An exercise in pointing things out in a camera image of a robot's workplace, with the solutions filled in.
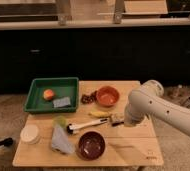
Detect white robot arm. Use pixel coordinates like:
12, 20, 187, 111
124, 80, 190, 137

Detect orange bowl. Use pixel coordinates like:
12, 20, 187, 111
96, 86, 120, 107

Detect dark red bowl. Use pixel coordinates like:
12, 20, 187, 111
77, 131, 106, 160

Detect dark grape bunch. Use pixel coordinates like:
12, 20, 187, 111
81, 91, 97, 104

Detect yellow banana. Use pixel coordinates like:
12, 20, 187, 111
89, 111, 111, 118

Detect grey sponge in tray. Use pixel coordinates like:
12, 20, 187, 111
53, 97, 71, 108

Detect brown block brush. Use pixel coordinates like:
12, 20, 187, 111
110, 113, 124, 126

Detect orange peach fruit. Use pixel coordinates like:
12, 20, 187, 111
43, 89, 55, 101

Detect green lime ball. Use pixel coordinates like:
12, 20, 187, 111
53, 116, 67, 128

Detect wooden folding table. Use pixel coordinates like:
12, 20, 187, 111
13, 81, 164, 168

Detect green plastic tray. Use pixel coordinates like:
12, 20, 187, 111
24, 77, 79, 114

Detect light blue cloth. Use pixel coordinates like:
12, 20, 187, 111
51, 125, 75, 154

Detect bottles on floor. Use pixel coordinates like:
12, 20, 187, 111
170, 85, 190, 109

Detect black handle at left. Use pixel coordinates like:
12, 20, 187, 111
0, 137, 13, 147

